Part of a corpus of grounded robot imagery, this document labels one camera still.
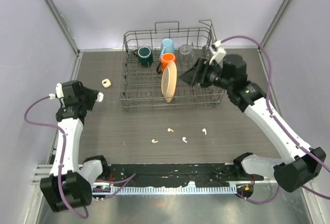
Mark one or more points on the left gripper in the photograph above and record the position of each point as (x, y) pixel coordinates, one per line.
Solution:
(92, 95)

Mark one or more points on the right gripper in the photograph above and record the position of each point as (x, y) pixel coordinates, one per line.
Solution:
(195, 75)

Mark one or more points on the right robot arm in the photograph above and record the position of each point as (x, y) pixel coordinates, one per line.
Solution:
(299, 163)

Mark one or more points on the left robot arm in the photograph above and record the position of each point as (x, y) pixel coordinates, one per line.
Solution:
(68, 184)

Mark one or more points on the beige earbud charging case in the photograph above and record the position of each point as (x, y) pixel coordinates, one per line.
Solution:
(106, 83)

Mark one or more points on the clear glass cup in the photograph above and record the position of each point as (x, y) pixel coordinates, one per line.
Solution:
(186, 55)

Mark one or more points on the beige oval plate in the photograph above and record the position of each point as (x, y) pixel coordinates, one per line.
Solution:
(169, 81)

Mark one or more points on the orange mug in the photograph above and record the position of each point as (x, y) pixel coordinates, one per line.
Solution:
(165, 59)

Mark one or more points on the light blue cup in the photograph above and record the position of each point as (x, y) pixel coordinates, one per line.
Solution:
(167, 46)

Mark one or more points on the dark green mug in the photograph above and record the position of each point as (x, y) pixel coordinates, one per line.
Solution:
(144, 55)

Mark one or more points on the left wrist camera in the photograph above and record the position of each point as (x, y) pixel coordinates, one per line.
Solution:
(58, 91)

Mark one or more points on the grey wire dish rack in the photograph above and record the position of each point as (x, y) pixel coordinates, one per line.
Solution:
(155, 58)

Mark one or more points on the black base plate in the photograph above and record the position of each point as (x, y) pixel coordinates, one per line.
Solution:
(176, 175)

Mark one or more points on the white slotted cable duct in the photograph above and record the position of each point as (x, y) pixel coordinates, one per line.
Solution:
(190, 189)

